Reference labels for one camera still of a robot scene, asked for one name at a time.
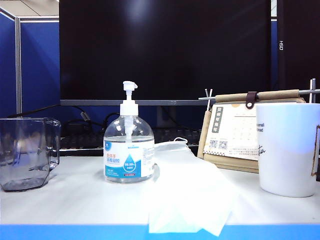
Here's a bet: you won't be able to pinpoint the blue office partition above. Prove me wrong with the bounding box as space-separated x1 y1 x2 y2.
0 7 61 118

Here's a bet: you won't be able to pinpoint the white desk calendar sheet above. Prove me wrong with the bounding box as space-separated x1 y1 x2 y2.
202 102 260 161

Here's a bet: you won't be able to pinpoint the transparent plastic cup with handle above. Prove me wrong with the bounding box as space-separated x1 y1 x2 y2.
0 117 62 193

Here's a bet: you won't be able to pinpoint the white face mask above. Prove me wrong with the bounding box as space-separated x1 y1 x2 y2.
147 136 237 237

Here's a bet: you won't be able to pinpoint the thin black cable with connector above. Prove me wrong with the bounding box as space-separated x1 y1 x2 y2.
7 104 106 131

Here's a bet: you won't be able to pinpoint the black keyboard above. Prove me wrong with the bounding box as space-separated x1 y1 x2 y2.
59 127 203 152

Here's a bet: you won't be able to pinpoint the white ceramic cup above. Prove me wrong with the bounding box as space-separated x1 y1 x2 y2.
255 102 320 198

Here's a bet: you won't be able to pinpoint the black HSO monitor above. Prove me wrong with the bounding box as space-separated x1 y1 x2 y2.
276 0 320 91

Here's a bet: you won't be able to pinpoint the brown leather snap strap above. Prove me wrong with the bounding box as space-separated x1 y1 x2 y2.
245 91 258 110

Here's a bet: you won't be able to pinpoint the black AOC monitor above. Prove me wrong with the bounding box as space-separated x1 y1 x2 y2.
58 0 272 128

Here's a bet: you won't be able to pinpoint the beige canvas calendar stand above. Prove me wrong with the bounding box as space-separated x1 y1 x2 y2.
197 89 307 174

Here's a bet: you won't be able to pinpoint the clear hand sanitizer pump bottle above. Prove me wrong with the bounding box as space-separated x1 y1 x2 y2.
103 80 156 184

